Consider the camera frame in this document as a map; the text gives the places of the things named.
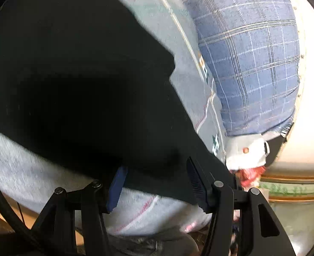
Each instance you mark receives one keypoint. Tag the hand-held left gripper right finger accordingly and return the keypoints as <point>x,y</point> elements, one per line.
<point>195,184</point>

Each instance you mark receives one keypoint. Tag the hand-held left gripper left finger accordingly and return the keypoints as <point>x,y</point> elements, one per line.
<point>116,189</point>

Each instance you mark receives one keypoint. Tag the black pants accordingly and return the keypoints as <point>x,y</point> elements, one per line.
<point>79,85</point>

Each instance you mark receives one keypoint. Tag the white cloth bag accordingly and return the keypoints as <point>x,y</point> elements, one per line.
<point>242,157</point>

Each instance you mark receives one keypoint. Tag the red crumpled bag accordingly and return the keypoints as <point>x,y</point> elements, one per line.
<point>250,175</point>

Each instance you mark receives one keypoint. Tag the grey printed blanket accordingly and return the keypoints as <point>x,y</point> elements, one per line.
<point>26,170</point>

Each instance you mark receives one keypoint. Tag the gold-framed green panel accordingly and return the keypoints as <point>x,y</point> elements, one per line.
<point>293,189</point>

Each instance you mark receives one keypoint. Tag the blue plaid shirt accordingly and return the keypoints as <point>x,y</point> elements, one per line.
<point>253,72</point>

